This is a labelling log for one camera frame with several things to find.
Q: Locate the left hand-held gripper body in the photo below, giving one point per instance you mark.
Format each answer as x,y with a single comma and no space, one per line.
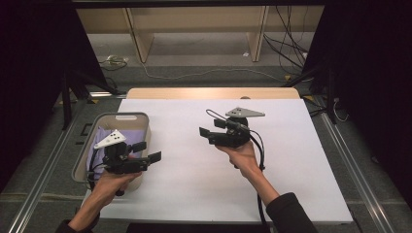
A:
120,161

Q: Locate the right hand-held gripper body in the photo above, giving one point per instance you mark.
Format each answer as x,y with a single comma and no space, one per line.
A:
233,137

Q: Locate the grey rimmed beige basket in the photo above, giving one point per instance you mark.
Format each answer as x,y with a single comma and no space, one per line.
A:
142,126

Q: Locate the purple pants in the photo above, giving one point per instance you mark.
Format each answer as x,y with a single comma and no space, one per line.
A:
97,139

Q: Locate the person's right hand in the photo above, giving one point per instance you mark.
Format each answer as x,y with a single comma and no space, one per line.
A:
244,158

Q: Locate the person's left hand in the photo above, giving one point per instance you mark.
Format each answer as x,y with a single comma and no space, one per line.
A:
110,186

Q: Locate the light wooden table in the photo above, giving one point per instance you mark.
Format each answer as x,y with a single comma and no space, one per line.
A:
194,93

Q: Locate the white table board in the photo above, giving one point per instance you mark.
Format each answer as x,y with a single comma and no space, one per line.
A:
194,181

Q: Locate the black metal stand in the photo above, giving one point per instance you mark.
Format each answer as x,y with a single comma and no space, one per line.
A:
330,93
67,100

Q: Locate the black curtain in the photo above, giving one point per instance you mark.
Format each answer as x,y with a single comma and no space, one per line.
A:
29,81
372,81

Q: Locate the metal floor rail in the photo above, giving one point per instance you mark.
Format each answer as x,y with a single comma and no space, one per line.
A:
356,168
45,168

